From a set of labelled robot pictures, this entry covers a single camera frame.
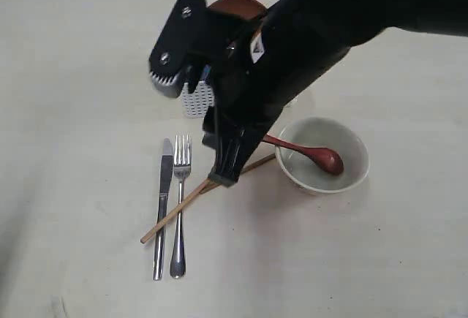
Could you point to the wooden chopstick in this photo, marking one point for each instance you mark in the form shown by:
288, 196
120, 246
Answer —
171, 215
246, 169

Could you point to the brown round wooden plate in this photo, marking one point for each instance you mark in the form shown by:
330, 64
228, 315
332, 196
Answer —
243, 9

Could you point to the clear glass bowl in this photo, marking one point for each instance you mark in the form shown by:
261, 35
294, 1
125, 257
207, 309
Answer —
327, 133

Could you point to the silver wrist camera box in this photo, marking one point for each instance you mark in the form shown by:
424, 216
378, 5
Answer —
175, 61

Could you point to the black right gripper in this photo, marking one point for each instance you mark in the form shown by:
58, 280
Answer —
256, 69

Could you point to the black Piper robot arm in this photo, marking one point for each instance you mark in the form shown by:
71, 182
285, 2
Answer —
332, 27

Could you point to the silver table knife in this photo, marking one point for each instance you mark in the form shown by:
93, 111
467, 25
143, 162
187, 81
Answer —
165, 178

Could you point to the reddish brown wooden spoon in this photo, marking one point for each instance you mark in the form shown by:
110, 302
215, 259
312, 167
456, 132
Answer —
314, 153

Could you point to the white perforated plastic basket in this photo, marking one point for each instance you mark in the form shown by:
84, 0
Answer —
196, 104

